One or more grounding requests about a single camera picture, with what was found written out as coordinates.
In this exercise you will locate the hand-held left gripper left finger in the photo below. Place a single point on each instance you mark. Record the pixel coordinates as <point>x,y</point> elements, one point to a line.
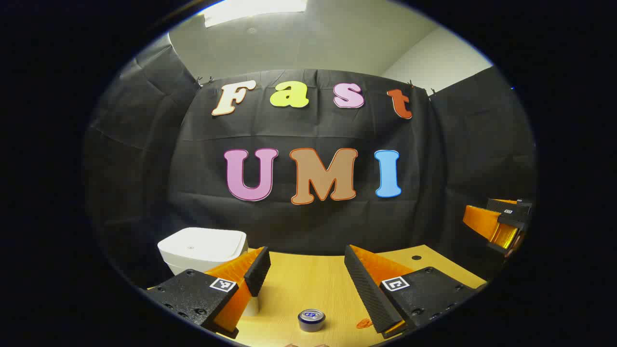
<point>193,294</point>

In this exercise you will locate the wooden desktop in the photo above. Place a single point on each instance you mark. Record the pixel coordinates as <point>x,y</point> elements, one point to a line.
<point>308,284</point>

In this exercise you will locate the blue silver pop can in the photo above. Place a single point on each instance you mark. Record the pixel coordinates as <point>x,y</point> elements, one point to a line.
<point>311,322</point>

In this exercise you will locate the white desktop garbage bin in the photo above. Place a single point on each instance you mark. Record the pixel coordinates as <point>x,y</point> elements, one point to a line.
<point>202,248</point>

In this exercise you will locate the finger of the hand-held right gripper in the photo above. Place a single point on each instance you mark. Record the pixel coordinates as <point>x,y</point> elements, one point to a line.
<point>482,219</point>

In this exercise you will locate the black backdrop cloth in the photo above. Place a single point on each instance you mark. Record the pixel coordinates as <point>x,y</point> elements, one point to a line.
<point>313,130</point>

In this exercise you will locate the ceiling light panel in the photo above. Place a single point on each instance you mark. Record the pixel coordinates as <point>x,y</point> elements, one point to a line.
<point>255,10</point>

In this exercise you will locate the orange paper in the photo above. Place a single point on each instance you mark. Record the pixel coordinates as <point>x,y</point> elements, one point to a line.
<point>364,324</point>

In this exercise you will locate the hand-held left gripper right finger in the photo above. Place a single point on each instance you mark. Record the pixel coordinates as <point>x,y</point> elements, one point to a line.
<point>368,289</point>

